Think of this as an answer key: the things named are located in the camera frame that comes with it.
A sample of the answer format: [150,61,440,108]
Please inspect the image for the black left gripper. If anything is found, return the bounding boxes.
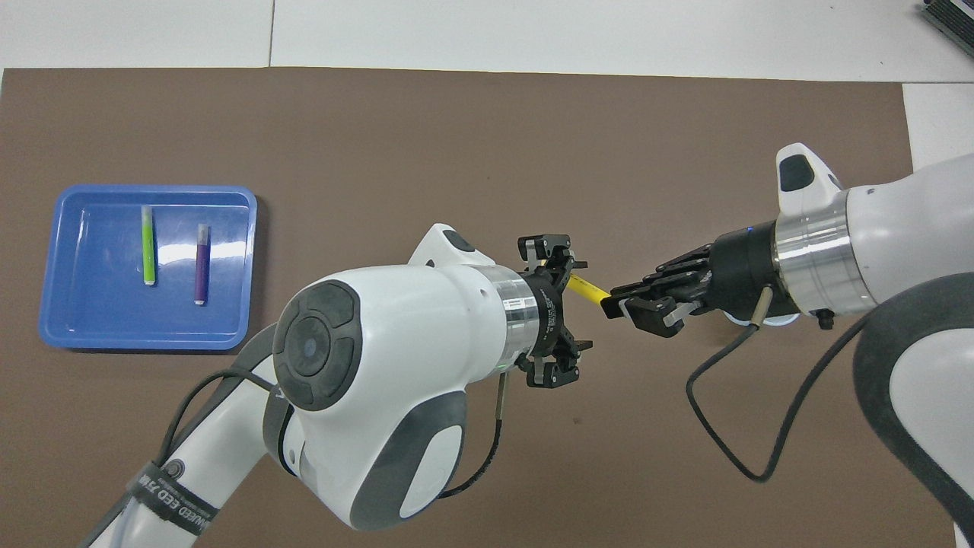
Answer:
[516,234,594,390]

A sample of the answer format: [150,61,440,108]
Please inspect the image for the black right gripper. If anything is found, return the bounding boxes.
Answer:
[600,226,801,339]

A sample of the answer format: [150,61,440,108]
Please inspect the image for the yellow marker pen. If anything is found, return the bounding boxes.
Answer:
[567,276,613,303]

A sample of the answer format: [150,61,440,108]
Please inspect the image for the purple marker pen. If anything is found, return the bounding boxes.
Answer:
[193,223,212,307]

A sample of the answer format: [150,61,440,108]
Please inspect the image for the green marker pen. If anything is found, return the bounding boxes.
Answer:
[141,205,158,287]

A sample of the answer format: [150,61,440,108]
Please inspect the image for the blue plastic tray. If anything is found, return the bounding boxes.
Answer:
[38,185,258,352]

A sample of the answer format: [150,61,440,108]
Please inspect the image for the clear plastic cup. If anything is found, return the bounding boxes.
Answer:
[723,308,801,330]

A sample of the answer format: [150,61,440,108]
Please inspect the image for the brown table mat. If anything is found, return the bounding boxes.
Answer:
[0,67,958,548]

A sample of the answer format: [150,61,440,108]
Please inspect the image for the grey ribbed device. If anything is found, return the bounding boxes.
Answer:
[917,0,974,46]

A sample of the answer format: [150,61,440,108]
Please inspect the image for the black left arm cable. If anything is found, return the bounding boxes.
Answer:
[76,369,508,548]

